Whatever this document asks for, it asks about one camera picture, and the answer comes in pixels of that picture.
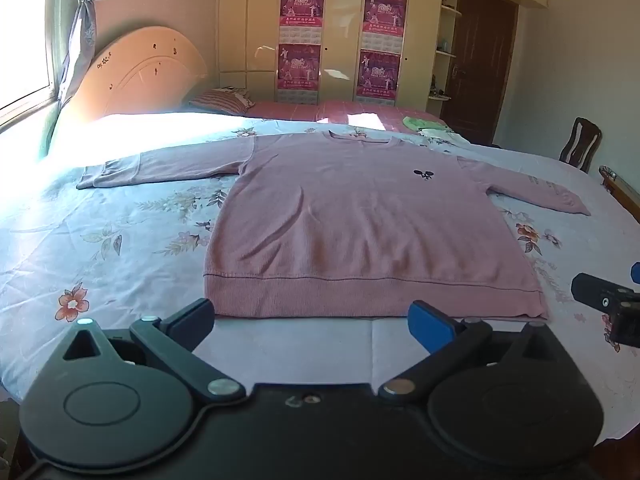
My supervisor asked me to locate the pink checked bed sheet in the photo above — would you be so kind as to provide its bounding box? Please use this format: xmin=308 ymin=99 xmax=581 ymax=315
xmin=247 ymin=99 xmax=446 ymax=133

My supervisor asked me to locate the window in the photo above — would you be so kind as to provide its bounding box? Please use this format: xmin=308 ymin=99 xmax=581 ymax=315
xmin=0 ymin=0 xmax=56 ymax=116

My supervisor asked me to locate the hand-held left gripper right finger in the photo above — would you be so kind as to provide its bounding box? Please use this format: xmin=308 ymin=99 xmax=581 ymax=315
xmin=377 ymin=301 xmax=583 ymax=403

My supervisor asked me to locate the brown wooden furniture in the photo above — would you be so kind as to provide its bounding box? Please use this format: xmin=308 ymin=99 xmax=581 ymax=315
xmin=599 ymin=165 xmax=640 ymax=221

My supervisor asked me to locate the cream corner shelf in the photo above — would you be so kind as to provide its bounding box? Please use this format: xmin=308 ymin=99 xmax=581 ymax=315
xmin=427 ymin=2 xmax=463 ymax=116

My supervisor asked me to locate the dark wooden chair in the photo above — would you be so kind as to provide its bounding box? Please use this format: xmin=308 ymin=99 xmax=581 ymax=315
xmin=559 ymin=117 xmax=603 ymax=173

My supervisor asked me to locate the magenta wall poster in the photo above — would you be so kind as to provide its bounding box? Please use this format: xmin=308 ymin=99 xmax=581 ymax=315
xmin=362 ymin=0 xmax=406 ymax=51
xmin=280 ymin=0 xmax=326 ymax=43
xmin=356 ymin=50 xmax=402 ymax=106
xmin=276 ymin=43 xmax=322 ymax=105

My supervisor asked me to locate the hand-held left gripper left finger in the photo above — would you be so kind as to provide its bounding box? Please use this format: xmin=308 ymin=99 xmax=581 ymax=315
xmin=42 ymin=298 xmax=247 ymax=403

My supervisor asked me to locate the floral curtain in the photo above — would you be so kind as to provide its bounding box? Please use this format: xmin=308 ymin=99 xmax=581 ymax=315
xmin=47 ymin=0 xmax=103 ymax=111

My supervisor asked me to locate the peach wooden headboard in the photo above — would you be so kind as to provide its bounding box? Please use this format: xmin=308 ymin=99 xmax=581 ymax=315
xmin=59 ymin=25 xmax=208 ymax=126

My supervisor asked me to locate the pink sweater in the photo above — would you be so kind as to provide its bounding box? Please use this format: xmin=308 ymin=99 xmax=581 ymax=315
xmin=76 ymin=130 xmax=592 ymax=322

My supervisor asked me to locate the floral bed sheet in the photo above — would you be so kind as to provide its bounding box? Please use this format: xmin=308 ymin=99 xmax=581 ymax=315
xmin=0 ymin=111 xmax=640 ymax=456

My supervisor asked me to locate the cream wardrobe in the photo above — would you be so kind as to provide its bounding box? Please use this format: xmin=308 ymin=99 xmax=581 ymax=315
xmin=217 ymin=0 xmax=446 ymax=106

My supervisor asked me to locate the dark brown door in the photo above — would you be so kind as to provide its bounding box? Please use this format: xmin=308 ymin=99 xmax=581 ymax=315
xmin=440 ymin=0 xmax=518 ymax=146

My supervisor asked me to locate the green cloth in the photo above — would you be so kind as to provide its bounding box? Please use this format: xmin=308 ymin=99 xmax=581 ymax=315
xmin=402 ymin=116 xmax=451 ymax=136

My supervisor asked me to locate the striped pillow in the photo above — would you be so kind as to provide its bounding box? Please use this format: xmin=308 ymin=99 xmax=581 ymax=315
xmin=189 ymin=87 xmax=256 ymax=113

